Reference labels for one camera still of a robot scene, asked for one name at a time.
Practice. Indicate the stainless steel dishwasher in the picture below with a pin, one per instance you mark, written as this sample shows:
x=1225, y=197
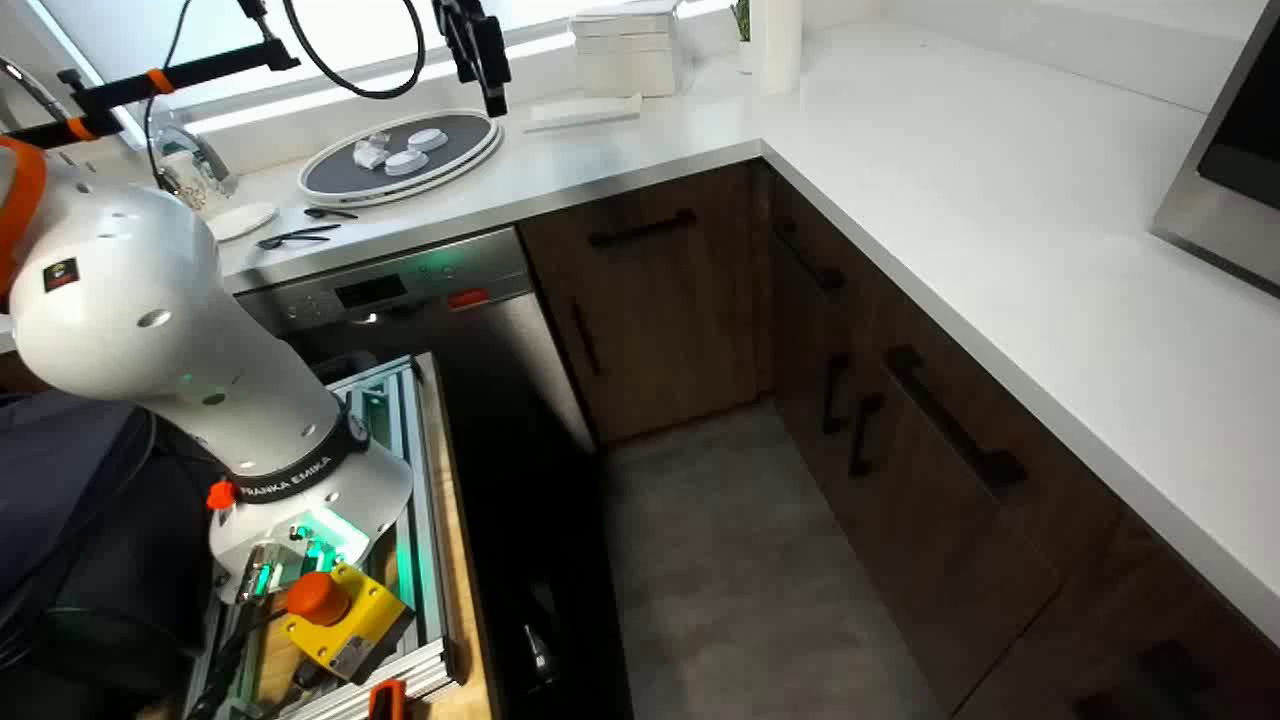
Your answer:
x=440, y=284

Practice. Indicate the dark blue fabric cover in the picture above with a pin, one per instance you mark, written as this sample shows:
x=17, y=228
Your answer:
x=82, y=560

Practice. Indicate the yellow emergency stop box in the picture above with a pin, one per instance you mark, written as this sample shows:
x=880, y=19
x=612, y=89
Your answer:
x=355, y=627

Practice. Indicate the black clamp bar with orange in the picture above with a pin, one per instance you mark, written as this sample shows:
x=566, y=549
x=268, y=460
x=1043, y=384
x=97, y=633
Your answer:
x=215, y=67

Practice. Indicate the brown wooden drawer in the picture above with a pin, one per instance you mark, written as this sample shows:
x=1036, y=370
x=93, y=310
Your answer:
x=640, y=235

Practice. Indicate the green plant in white pot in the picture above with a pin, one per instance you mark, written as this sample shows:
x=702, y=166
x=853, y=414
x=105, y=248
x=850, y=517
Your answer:
x=745, y=19

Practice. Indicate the white paper towel roll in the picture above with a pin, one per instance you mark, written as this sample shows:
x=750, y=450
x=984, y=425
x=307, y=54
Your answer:
x=778, y=43

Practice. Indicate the dark wooden cabinet unit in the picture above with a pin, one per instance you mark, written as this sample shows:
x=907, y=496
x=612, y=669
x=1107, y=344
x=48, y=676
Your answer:
x=935, y=532

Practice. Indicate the window with white frame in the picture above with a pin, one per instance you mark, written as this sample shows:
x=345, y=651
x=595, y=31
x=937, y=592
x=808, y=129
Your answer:
x=362, y=32

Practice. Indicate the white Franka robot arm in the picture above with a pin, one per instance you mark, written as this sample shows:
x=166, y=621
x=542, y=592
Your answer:
x=133, y=306

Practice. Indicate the small black tool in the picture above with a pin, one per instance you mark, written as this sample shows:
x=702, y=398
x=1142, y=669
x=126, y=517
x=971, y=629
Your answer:
x=328, y=212
x=296, y=238

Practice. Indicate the small white block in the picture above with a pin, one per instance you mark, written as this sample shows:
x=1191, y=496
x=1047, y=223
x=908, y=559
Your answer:
x=404, y=163
x=371, y=154
x=430, y=139

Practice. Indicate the small white round dish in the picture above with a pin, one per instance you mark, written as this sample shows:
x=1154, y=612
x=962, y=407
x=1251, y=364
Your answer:
x=242, y=223

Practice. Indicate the stainless steel microwave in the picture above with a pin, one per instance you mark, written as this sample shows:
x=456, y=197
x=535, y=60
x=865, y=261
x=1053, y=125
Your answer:
x=1233, y=146

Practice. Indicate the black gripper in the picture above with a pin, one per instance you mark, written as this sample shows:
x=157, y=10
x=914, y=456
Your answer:
x=471, y=43

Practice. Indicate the round grey tray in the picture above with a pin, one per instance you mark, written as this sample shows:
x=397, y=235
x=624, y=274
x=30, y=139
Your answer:
x=455, y=163

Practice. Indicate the orange clamp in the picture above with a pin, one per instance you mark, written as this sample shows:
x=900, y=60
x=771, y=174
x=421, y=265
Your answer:
x=391, y=701

